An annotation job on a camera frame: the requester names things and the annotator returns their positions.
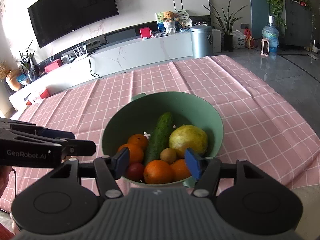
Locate large orange front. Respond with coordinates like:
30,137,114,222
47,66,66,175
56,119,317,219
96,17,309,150
170,159,191,181

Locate red cherry tomato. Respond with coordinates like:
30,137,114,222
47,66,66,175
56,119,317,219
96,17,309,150
125,163,145,182

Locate yellow-green pear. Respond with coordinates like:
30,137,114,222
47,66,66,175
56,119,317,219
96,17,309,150
169,125,208,159

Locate small orange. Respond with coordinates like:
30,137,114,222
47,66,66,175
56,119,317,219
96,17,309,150
127,134,149,150

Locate brown longan fruit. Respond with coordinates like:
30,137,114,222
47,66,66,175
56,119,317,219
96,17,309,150
160,148,177,165

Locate green cucumber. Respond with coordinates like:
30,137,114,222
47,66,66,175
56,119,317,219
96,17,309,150
144,112,174,165

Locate green colander bowl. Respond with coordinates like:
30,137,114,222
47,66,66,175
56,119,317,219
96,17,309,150
101,91,225,188

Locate brown vase dried flowers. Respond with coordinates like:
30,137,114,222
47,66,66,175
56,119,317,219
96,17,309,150
0,62,22,92

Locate left green potted plant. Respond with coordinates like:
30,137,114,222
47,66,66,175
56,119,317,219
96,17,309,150
18,41,36,82

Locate pink checkered tablecloth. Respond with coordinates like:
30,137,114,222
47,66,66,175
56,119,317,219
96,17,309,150
0,55,320,213

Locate pink red flat box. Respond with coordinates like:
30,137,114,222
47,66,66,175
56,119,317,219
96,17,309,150
44,59,62,73

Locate white wifi router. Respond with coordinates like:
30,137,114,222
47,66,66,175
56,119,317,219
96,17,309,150
72,42,94,60

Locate white tv cabinet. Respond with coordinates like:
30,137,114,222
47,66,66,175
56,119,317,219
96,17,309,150
8,31,222,111

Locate silver trash bin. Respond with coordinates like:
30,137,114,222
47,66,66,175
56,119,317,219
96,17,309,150
190,25,213,59

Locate white plastic bag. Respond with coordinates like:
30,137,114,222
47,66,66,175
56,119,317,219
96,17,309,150
232,29,246,49

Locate red box on cabinet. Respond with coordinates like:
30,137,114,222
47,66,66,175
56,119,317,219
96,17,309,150
139,27,152,39

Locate tall leaf potted plant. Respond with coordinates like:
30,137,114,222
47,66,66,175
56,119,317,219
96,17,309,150
203,0,247,52

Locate teddy bear toy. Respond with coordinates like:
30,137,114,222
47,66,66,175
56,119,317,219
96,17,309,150
163,11,177,35

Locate blue water jug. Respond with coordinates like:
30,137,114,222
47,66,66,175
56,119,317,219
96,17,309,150
263,15,279,53

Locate dark grey sideboard cabinet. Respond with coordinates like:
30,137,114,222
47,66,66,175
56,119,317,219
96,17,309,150
281,0,312,47

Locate black wall television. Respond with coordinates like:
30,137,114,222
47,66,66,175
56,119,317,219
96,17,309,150
28,0,118,48

